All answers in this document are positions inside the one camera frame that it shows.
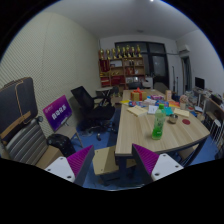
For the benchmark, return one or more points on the green tea plastic bottle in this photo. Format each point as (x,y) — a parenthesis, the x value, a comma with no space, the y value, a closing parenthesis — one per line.
(158,128)

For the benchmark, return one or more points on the white air conditioner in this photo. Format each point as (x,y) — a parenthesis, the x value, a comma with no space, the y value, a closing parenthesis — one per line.
(184,49)

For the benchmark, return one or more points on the wooden shelf unit with trophies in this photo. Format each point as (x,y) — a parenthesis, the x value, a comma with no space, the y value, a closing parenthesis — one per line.
(121,68)

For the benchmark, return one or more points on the black backpack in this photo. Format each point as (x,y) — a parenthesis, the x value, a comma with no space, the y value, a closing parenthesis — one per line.
(61,144)

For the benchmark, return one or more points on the blue book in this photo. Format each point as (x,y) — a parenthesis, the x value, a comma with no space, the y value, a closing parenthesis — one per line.
(136,103)

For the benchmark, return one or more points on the black bag with orange trim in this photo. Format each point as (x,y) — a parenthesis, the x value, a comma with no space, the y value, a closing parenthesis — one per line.
(16,103)

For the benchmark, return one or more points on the black computer monitor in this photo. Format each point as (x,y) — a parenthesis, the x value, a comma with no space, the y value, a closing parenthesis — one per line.
(199,83)

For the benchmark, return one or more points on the pink flower bouquet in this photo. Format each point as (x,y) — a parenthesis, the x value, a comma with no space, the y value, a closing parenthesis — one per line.
(183,99)

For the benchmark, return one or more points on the flat round red coaster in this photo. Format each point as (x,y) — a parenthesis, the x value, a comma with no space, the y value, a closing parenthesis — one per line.
(186,122)

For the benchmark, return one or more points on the grey striped chair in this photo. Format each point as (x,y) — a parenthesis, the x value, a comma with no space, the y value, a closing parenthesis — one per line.
(25,143)

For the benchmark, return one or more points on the dark framed glass door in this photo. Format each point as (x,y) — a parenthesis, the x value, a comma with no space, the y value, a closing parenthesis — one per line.
(156,65)

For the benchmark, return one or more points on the light wooden stool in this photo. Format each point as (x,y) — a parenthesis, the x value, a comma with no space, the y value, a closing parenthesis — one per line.
(104,160)

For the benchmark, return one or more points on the beige book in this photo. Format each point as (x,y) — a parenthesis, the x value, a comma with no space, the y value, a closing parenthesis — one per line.
(137,111)

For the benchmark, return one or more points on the black office chair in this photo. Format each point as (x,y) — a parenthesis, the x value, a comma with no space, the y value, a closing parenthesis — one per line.
(90,110)

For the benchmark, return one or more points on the wooden side desk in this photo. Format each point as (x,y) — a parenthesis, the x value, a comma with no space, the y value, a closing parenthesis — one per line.
(213,103)

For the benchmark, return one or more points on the orange book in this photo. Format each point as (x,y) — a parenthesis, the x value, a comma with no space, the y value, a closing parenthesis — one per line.
(174,104)

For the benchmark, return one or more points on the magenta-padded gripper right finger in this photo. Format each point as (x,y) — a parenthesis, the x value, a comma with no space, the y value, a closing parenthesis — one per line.
(146,158)

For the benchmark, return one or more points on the purple sign board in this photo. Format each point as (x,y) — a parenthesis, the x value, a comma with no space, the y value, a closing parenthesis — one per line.
(57,112)

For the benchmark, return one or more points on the small metal cup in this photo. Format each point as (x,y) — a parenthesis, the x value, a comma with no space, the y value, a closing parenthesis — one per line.
(173,119)

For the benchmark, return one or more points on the tall brown carton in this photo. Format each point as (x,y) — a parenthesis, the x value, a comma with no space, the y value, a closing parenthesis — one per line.
(168,95)

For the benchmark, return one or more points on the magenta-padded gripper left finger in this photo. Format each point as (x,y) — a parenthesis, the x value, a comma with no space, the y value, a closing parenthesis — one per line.
(79,161)

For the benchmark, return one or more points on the yellow gift box red ribbon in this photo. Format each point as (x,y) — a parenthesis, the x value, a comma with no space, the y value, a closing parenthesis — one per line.
(136,95)

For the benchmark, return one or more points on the white round stool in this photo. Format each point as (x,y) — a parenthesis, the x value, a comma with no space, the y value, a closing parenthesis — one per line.
(216,128)

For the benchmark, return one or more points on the pink box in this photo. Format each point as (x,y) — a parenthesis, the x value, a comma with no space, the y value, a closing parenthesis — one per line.
(157,97)

